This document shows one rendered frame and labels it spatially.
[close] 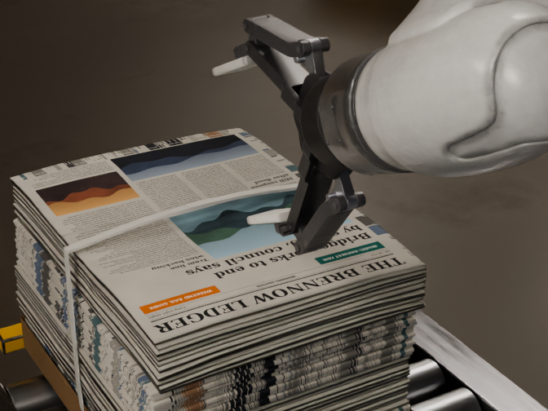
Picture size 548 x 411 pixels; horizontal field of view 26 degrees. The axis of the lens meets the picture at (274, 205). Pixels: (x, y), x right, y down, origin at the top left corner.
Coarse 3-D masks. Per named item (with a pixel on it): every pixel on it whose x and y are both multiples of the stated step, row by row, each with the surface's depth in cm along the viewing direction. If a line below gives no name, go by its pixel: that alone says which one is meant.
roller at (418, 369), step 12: (420, 360) 138; (432, 360) 137; (420, 372) 135; (432, 372) 136; (408, 384) 134; (420, 384) 135; (432, 384) 135; (444, 384) 136; (408, 396) 134; (420, 396) 135; (432, 396) 136
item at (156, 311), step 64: (128, 256) 113; (192, 256) 112; (256, 256) 112; (320, 256) 112; (384, 256) 113; (128, 320) 105; (192, 320) 102; (256, 320) 104; (320, 320) 108; (384, 320) 113; (128, 384) 108; (192, 384) 104; (256, 384) 108; (320, 384) 113; (384, 384) 118
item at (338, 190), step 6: (342, 174) 93; (348, 174) 93; (336, 180) 93; (342, 180) 93; (348, 180) 93; (336, 186) 93; (342, 186) 92; (348, 186) 93; (336, 192) 93; (342, 192) 93; (348, 192) 93; (354, 192) 93; (330, 198) 93; (348, 198) 92; (354, 198) 93; (348, 204) 92; (354, 204) 93
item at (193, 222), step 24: (288, 192) 125; (144, 216) 120; (192, 216) 120; (216, 216) 120; (240, 216) 120; (72, 240) 116; (120, 240) 116; (144, 240) 116; (168, 240) 116; (72, 264) 117; (72, 288) 118; (72, 360) 122
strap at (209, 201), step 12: (240, 192) 122; (252, 192) 122; (264, 192) 123; (192, 204) 119; (204, 204) 119; (156, 216) 117; (168, 216) 118; (120, 228) 116; (132, 228) 116; (84, 240) 115; (96, 240) 114
